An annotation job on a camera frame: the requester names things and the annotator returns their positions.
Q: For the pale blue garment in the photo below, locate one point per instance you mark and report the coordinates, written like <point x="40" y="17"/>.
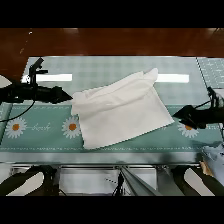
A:
<point x="215" y="158"/>

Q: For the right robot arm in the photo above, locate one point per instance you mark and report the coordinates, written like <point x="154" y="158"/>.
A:
<point x="216" y="116"/>

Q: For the silver frame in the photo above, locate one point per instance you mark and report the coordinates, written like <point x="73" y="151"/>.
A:
<point x="100" y="157"/>

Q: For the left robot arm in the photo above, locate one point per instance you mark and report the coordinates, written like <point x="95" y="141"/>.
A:
<point x="13" y="94"/>

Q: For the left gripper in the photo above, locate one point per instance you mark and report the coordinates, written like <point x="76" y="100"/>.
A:
<point x="45" y="94"/>

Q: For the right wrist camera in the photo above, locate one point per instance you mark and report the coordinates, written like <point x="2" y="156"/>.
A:
<point x="215" y="96"/>

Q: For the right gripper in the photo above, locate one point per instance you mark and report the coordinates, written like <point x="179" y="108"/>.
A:
<point x="197" y="117"/>

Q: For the white T-shirt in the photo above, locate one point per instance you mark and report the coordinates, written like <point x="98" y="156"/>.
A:
<point x="120" y="110"/>

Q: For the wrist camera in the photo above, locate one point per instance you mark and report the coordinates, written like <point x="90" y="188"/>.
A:
<point x="215" y="96"/>
<point x="34" y="71"/>

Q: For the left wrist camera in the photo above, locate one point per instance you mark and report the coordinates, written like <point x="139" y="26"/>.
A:
<point x="34" y="71"/>

